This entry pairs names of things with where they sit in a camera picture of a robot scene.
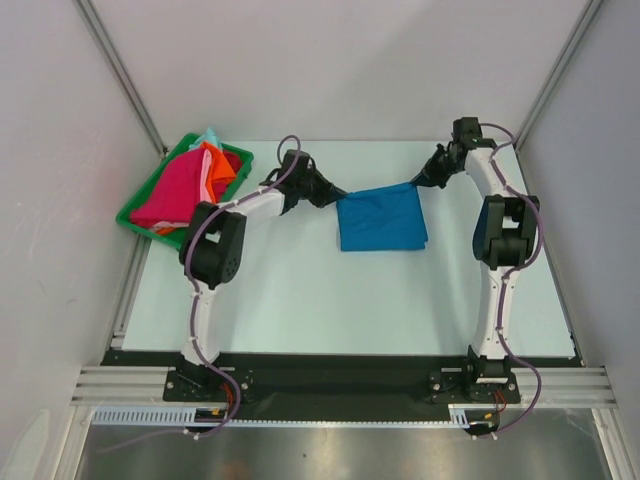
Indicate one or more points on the aluminium frame rail front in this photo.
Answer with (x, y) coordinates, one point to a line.
(573, 387)

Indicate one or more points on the right rear aluminium post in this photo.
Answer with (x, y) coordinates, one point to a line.
(569, 50)

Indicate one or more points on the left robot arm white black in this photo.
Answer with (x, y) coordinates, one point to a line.
(211, 252)

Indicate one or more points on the aluminium post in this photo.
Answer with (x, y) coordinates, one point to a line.
(108, 49)
(569, 50)

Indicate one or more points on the light teal t shirt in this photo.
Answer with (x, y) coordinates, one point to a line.
(209, 137)

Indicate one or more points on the light pink t shirt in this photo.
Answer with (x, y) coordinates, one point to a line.
(204, 188)

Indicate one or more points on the left rear aluminium post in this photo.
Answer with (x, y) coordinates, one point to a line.
(108, 49)

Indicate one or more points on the green plastic tray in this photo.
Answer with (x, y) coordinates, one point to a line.
(163, 206)

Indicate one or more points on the magenta t shirt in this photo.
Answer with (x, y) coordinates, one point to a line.
(172, 192)

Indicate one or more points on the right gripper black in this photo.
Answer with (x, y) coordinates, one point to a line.
(436, 170)

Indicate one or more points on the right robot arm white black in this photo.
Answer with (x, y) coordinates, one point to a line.
(506, 240)

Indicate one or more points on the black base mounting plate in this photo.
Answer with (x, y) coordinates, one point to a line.
(328, 386)

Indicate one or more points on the blue t shirt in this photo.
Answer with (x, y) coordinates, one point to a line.
(382, 219)

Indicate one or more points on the white slotted cable duct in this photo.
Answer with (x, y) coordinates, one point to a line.
(209, 417)

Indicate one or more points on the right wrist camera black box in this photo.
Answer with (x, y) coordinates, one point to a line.
(466, 131)

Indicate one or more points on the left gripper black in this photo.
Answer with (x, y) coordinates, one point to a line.
(327, 193)

